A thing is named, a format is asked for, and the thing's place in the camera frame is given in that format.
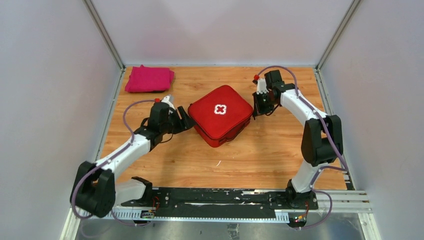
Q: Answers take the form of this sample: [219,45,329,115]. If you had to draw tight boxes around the aluminium frame rail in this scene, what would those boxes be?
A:
[82,0,126,71]

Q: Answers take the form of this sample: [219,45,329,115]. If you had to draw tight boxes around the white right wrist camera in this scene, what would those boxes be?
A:
[256,78,269,95]

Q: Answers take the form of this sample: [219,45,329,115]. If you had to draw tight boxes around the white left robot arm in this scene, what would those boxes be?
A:
[70,101,195,219]

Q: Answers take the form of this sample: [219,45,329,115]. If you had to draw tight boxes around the pink folded cloth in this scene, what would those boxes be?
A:
[124,65,175,93]

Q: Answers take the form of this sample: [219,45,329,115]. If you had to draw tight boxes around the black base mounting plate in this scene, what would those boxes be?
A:
[132,187,318,219]

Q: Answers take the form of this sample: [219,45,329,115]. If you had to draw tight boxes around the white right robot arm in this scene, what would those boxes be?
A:
[252,66,347,209]

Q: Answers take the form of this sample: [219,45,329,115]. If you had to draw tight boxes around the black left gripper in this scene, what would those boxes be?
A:
[160,106,196,135]

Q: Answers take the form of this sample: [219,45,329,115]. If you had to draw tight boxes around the black red medicine case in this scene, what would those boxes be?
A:
[187,85,253,148]

